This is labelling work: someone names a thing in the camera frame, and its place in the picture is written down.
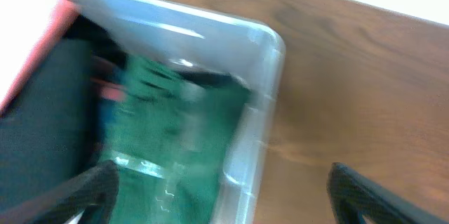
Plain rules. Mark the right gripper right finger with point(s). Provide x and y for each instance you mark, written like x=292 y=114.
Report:
x=355 y=198

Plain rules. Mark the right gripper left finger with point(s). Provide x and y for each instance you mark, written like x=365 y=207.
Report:
x=92 y=193

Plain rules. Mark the black cloth with tape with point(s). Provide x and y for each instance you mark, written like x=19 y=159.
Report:
x=51 y=131

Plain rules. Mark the dark green taped cloth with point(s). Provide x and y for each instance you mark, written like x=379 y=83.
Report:
x=169 y=135

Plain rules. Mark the pink shirt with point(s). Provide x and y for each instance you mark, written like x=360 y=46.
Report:
x=29 y=29

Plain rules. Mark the clear plastic storage container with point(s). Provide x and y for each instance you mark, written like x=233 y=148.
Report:
x=193 y=39

